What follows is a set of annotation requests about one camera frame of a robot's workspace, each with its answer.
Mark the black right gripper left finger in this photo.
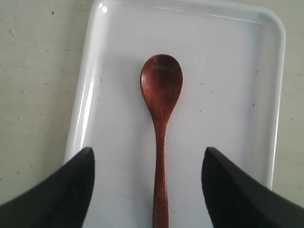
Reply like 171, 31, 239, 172
0, 147, 95, 228

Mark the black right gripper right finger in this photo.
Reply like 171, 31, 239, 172
201, 147, 304, 228

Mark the dark red wooden spoon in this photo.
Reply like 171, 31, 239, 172
140, 54, 183, 228

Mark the white rectangular tray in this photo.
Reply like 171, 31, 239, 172
65, 0, 285, 228

